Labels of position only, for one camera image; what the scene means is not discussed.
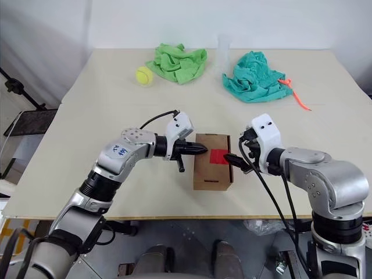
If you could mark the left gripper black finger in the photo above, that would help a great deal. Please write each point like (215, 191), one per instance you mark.
(199, 152)
(199, 146)

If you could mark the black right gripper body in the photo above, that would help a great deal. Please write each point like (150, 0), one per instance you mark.
(254, 151)

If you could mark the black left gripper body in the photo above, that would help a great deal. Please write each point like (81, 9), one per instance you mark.
(181, 149)

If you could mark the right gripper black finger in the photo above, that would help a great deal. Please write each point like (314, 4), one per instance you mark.
(232, 159)

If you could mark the brown cardboard box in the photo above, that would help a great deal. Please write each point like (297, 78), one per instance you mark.
(209, 171)

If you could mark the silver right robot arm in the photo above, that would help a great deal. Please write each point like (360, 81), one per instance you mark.
(334, 180)

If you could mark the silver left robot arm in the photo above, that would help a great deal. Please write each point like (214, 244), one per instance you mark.
(122, 157)

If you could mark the red tape seal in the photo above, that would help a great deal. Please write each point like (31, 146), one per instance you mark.
(216, 157)

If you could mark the teal crumpled cloth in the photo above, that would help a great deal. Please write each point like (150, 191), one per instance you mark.
(253, 78)

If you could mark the clear plastic bag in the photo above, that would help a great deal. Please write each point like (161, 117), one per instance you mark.
(261, 227)

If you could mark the yellow tennis ball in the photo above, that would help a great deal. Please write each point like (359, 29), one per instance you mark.
(144, 75)

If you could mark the light green crumpled cloth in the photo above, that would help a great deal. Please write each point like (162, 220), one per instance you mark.
(177, 62)

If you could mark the clear plastic cup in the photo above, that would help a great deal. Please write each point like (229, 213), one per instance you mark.
(223, 55)

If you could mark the dark rounded shape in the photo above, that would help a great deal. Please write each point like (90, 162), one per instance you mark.
(228, 258)
(155, 261)

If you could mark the black flat tray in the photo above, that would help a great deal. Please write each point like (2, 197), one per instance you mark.
(30, 122)

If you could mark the black tripod stand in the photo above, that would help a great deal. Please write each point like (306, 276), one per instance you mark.
(14, 86)

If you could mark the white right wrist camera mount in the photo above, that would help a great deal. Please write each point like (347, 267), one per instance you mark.
(267, 136)

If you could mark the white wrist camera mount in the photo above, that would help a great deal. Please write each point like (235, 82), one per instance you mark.
(267, 136)
(178, 128)

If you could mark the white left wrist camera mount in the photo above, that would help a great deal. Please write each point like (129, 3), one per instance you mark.
(178, 128)

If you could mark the black table frame bar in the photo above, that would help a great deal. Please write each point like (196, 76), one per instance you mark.
(122, 228)

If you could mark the small metal bracket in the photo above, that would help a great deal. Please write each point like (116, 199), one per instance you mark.
(282, 265)

